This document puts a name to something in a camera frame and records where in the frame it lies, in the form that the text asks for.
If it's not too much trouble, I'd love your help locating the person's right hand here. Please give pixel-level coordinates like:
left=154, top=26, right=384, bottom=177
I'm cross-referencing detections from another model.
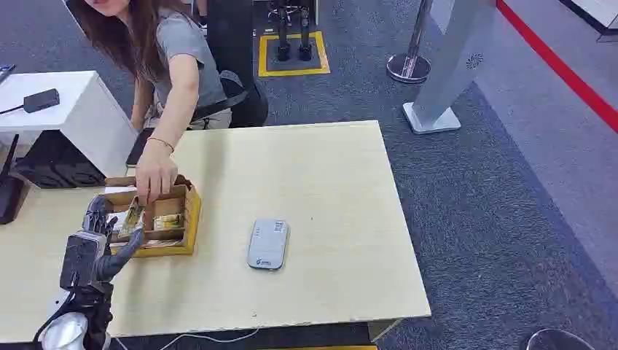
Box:
left=135, top=142, right=179, bottom=206

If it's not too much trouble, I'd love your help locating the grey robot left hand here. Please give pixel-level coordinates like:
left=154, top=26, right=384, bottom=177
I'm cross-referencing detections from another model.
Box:
left=59, top=195, right=145, bottom=292

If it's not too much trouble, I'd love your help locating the stack of printed cards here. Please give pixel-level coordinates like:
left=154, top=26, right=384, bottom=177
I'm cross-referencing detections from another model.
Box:
left=153, top=214, right=185, bottom=231

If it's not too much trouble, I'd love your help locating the wooden card box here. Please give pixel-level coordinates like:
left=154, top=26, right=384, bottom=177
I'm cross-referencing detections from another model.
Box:
left=98, top=174, right=203, bottom=258

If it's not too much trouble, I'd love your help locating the white cabinet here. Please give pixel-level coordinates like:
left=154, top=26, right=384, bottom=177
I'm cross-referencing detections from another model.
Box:
left=0, top=71, right=138, bottom=179

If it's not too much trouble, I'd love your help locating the black office chair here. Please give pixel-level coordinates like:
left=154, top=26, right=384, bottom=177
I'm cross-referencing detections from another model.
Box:
left=192, top=69, right=270, bottom=130

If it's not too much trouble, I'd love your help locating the person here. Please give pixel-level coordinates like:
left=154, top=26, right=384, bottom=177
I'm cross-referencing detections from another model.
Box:
left=67, top=0, right=234, bottom=206

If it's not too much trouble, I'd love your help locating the black power adapter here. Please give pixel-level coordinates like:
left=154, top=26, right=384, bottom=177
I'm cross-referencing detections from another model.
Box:
left=23, top=88, right=60, bottom=114

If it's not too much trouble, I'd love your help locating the grey card reader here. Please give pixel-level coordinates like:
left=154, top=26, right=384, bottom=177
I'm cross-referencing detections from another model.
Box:
left=246, top=218, right=291, bottom=271

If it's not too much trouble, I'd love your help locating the black upright panel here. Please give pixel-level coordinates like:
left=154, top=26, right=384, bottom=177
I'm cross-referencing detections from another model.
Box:
left=207, top=0, right=255, bottom=93

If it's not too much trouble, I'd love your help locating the black robot leg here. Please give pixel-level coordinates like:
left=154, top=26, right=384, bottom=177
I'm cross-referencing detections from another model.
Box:
left=275, top=0, right=292, bottom=63
left=297, top=0, right=314, bottom=63

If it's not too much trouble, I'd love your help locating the white table leg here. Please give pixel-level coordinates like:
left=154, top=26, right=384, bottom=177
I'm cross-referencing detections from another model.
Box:
left=367, top=319, right=402, bottom=344

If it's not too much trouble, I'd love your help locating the white pillar stand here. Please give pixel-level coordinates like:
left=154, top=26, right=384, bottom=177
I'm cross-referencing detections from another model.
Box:
left=402, top=0, right=498, bottom=135

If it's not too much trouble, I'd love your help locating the round chrome base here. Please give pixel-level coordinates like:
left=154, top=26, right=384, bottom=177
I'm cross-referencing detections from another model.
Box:
left=525, top=328, right=595, bottom=350

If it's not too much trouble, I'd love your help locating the white platform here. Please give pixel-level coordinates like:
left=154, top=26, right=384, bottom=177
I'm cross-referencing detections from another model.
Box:
left=560, top=0, right=618, bottom=44

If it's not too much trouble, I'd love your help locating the thin wrist bracelet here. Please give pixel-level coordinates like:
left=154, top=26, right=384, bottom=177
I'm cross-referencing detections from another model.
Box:
left=146, top=137, right=176, bottom=153

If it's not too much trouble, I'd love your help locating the white cable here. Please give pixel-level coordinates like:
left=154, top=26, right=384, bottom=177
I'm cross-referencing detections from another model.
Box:
left=113, top=328, right=262, bottom=350

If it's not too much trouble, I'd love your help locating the chrome stanchion post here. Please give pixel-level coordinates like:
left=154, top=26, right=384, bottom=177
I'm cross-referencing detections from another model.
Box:
left=386, top=0, right=434, bottom=85

